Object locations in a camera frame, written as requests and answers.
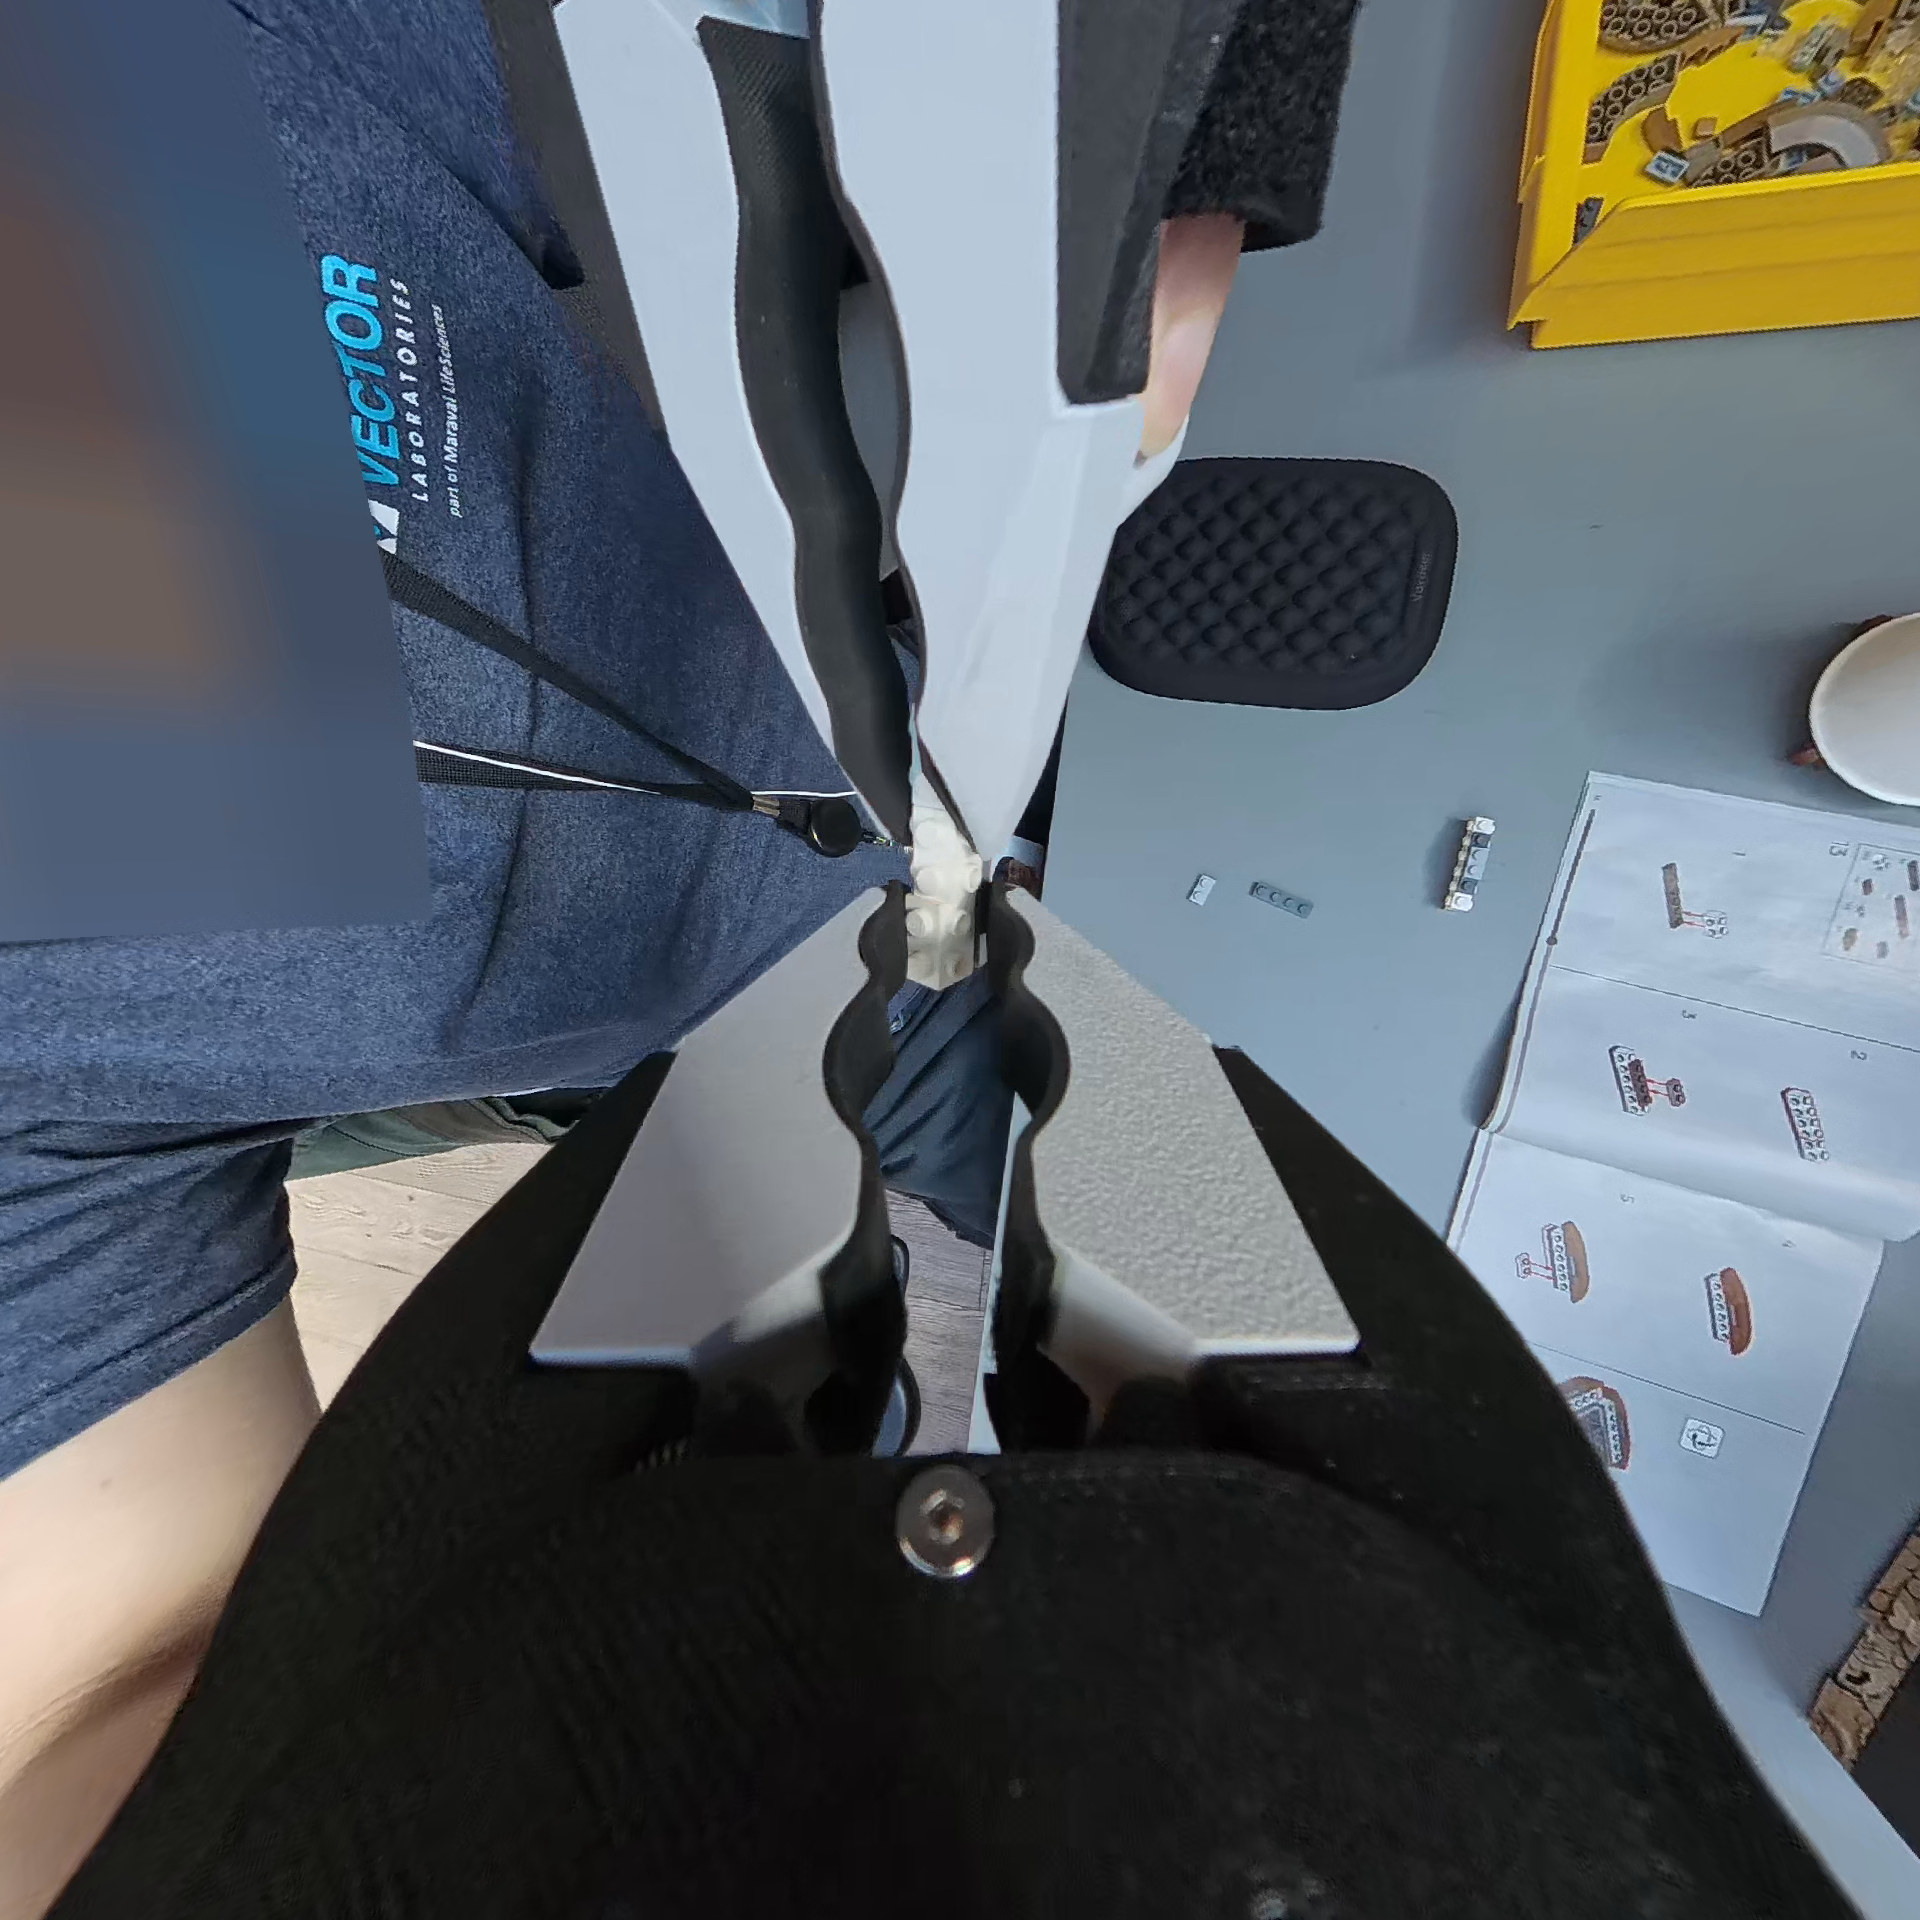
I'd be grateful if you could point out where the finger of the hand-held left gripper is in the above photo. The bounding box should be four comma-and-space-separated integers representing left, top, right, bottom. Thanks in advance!
555, 0, 920, 846
814, 0, 1190, 859

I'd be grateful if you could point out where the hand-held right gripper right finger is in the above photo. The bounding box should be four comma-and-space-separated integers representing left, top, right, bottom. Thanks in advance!
982, 884, 1365, 1442

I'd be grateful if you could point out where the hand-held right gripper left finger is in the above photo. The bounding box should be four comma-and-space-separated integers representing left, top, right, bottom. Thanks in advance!
528, 881, 912, 1450

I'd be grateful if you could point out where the small white lego brick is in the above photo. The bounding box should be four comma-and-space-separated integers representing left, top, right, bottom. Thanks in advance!
901, 884, 990, 995

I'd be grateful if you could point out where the person's right forearm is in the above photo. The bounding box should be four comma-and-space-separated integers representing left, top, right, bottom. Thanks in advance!
0, 1302, 325, 1920

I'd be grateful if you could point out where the lego instruction booklet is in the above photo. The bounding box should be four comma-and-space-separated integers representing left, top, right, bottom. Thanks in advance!
1445, 768, 1920, 1619

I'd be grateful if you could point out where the pile of brown lego pieces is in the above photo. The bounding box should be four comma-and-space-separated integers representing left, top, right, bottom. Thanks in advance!
1567, 0, 1920, 250

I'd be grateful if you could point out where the person's left hand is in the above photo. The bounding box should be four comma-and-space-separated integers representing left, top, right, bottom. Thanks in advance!
1134, 209, 1251, 462

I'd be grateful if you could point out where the person's blue shirt torso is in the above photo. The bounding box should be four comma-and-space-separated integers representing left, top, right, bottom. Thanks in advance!
0, 0, 933, 1488

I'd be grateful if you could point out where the black padded wrist rest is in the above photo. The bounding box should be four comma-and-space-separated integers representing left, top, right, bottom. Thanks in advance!
1087, 455, 1463, 715

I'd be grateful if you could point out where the yellow parts box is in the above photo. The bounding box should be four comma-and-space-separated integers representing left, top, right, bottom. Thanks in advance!
1506, 0, 1920, 352

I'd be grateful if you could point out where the brown speckled object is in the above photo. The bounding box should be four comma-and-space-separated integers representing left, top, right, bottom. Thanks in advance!
1807, 1526, 1920, 1776

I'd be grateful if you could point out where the white bowl with brown feet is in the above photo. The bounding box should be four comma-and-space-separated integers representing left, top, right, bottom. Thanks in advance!
1789, 612, 1920, 813

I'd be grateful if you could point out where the black lanyard with badge reel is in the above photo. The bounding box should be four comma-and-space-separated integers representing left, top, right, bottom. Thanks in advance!
383, 554, 918, 863

